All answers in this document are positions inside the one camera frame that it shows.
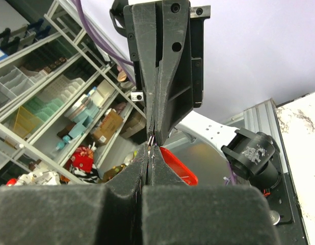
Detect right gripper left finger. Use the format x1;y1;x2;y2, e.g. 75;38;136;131
0;144;148;244

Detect red key fob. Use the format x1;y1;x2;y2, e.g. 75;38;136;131
160;146;198;186

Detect white storage shelf rack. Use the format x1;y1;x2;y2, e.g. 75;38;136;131
0;1;145;185

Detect cardboard box on shelf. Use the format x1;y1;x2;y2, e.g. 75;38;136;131
90;109;123;146

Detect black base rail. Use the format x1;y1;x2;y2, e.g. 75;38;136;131
259;173;311;245

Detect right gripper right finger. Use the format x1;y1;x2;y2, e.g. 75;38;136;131
142;145;282;245

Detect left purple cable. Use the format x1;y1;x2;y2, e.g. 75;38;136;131
70;0;135;67

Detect red plush toy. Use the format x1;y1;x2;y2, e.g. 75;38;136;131
64;145;100;184

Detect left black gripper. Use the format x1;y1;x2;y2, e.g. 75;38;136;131
123;1;211;144

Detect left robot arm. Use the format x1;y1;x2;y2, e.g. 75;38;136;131
123;1;281;190

